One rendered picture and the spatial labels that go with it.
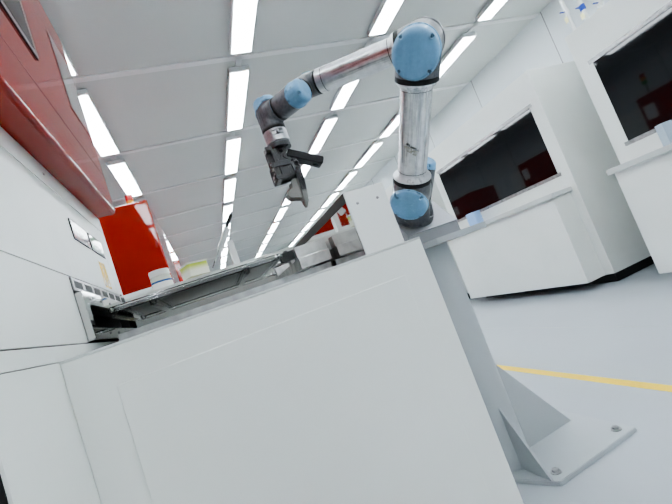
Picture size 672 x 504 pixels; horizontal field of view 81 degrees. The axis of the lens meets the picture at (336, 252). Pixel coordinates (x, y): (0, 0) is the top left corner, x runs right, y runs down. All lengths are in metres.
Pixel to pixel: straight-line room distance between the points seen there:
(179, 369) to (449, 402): 0.47
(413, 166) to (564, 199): 2.89
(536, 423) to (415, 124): 1.15
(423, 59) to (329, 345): 0.71
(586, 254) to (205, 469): 3.65
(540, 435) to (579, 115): 3.22
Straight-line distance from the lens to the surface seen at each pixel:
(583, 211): 4.03
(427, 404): 0.77
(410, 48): 1.06
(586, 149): 4.25
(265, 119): 1.27
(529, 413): 1.68
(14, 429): 0.55
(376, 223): 0.82
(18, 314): 0.63
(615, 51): 3.72
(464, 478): 0.83
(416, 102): 1.11
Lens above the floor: 0.78
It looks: 5 degrees up
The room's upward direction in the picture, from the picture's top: 20 degrees counter-clockwise
